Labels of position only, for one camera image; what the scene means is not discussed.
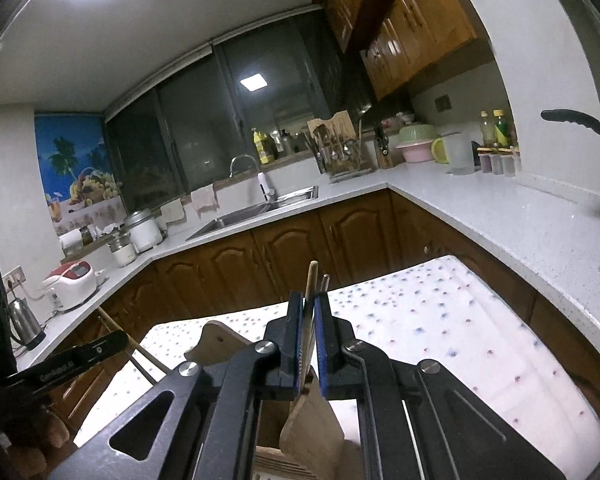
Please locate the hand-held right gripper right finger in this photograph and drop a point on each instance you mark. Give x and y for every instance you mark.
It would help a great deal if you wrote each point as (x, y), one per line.
(322, 345)

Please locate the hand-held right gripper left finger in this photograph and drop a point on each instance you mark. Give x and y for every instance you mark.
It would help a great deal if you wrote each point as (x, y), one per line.
(295, 340)

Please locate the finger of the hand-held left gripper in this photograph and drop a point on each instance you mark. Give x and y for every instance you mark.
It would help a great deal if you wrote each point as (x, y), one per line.
(80, 357)

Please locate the metal chopstick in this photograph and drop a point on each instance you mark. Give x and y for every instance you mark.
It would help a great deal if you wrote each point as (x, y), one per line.
(325, 282)

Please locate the wooden chopstick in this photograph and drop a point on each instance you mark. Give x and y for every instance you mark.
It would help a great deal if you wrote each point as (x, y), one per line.
(145, 350)
(142, 367)

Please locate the wooden slatted utensil holder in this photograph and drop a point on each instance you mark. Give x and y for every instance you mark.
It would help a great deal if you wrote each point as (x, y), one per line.
(310, 430)

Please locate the steel electric kettle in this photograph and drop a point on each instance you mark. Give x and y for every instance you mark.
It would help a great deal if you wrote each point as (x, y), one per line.
(26, 327)

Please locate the white and red rice cooker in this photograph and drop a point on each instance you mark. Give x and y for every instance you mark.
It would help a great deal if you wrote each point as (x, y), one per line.
(72, 282)

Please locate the wooden lower cabinets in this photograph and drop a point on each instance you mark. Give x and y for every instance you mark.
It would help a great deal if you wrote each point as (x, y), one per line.
(230, 270)

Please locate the wooden cabinets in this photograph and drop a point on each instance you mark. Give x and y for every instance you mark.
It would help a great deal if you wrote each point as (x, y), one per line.
(230, 270)
(415, 25)

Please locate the white floral tablecloth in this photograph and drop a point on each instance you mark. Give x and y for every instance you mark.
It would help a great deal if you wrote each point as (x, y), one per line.
(430, 335)

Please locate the paper towel roll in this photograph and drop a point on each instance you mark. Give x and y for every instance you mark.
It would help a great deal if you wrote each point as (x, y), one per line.
(71, 242)

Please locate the steel kitchen sink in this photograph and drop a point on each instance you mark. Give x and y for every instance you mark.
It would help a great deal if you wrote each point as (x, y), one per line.
(245, 217)

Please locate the white cooker with metal lid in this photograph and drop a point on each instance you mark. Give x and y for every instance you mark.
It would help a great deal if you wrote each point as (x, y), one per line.
(141, 232)

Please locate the curved kitchen faucet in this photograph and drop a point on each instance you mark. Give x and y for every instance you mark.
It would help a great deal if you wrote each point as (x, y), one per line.
(265, 185)

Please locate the pale dish cloth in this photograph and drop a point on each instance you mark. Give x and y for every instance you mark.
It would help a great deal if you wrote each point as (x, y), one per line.
(173, 212)
(203, 199)

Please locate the utensil drying rack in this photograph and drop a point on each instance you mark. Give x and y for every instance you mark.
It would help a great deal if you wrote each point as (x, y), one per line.
(340, 157)

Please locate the yellow detergent bottle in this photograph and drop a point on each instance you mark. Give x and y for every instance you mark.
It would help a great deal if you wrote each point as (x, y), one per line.
(265, 150)

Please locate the dark slim bottle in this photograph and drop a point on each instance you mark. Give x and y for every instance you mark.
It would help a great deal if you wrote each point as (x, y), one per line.
(286, 142)

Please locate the knife block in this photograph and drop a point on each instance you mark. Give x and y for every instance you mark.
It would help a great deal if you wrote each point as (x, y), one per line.
(385, 152)

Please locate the white speckled kitchen countertop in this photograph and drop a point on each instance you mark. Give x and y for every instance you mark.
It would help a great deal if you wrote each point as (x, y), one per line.
(480, 210)

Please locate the pink plastic basin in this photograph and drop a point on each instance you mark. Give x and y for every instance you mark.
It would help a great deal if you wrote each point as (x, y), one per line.
(412, 154)

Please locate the wooden cutting board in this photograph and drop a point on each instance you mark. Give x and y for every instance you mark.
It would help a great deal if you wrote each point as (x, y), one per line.
(337, 125)

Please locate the dark kitchen window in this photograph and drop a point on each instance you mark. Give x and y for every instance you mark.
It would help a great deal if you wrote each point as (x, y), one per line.
(205, 110)

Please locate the spice jar set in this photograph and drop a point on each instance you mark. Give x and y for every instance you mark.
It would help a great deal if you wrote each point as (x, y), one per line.
(497, 162)

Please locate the pale oil bottle yellow cap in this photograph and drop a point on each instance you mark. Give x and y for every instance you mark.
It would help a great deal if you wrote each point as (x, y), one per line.
(487, 132)

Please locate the green oil bottle yellow cap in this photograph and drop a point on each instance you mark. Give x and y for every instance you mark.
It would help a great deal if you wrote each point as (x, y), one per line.
(501, 132)

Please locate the wooden upper cabinets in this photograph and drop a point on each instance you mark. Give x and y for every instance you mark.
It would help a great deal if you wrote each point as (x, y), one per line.
(415, 25)

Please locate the black wok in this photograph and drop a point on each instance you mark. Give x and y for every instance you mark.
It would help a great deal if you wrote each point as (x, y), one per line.
(580, 120)

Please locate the grey range hood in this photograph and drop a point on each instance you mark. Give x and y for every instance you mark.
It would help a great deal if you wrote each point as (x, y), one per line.
(590, 35)

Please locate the wall outlet strip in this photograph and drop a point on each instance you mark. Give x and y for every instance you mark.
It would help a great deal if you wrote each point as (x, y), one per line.
(15, 275)

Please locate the tropical fruit wall poster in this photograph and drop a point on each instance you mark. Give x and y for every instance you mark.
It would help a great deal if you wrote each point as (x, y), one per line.
(75, 170)

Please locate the wall socket plate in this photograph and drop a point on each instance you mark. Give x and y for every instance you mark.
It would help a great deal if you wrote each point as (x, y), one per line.
(442, 103)

